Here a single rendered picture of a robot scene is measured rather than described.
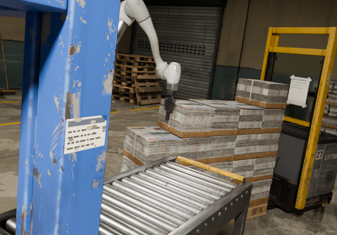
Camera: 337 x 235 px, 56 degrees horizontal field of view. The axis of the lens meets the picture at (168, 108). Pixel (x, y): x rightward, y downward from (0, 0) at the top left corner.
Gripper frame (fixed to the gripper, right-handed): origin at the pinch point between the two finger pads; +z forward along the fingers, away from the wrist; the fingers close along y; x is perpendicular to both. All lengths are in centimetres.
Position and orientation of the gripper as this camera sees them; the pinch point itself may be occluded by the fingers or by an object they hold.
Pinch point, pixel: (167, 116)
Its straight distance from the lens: 248.8
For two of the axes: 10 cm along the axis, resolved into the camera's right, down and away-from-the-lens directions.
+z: -1.4, 9.8, 1.5
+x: -8.2, -0.4, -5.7
